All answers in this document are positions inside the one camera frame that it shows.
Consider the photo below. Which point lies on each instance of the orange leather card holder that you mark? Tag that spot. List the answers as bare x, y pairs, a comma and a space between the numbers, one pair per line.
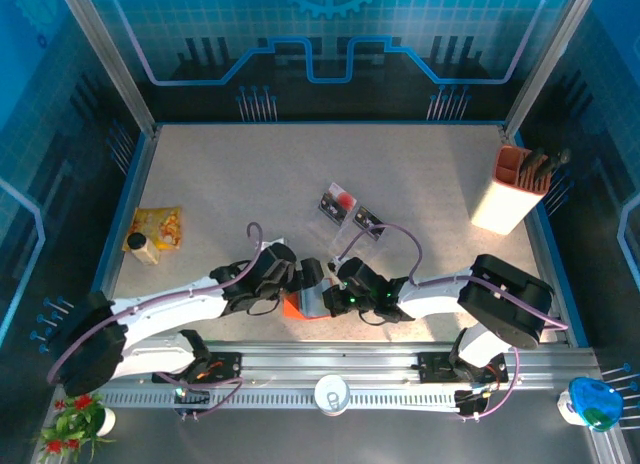
292, 309

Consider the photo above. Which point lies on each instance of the clear acrylic card stand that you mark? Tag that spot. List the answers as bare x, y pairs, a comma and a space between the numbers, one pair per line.
325, 229

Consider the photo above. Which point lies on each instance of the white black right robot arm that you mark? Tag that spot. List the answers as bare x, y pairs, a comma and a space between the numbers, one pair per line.
435, 296

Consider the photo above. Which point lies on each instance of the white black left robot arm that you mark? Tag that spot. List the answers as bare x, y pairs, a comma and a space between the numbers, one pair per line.
165, 309

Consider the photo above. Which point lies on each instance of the black Vip card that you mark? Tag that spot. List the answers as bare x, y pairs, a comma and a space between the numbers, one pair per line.
364, 216
332, 207

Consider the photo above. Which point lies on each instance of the white red april card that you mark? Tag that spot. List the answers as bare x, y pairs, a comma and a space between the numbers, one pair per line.
346, 200

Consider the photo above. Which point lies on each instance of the white paper cup with lid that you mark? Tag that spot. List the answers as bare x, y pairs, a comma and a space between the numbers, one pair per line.
331, 395

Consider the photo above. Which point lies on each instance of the yellow snack packet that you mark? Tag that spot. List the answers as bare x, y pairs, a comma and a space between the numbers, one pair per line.
160, 224

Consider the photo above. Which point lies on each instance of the beige bottle with black cap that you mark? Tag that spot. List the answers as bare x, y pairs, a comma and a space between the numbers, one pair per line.
145, 254

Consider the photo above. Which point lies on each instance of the white knife block orange top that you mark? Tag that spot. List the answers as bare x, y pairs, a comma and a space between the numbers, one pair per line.
500, 209

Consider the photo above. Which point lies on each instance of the potted plant red flowers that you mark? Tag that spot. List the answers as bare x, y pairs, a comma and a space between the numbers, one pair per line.
75, 426

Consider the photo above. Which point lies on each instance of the blue and white device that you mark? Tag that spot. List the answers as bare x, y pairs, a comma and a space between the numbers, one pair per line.
595, 399

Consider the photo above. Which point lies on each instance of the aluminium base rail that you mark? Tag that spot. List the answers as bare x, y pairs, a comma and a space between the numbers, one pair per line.
325, 359

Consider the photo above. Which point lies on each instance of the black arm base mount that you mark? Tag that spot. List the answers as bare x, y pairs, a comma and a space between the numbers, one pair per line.
435, 366
225, 366

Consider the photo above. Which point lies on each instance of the aluminium frame post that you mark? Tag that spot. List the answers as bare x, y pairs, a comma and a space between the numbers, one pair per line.
115, 64
546, 64

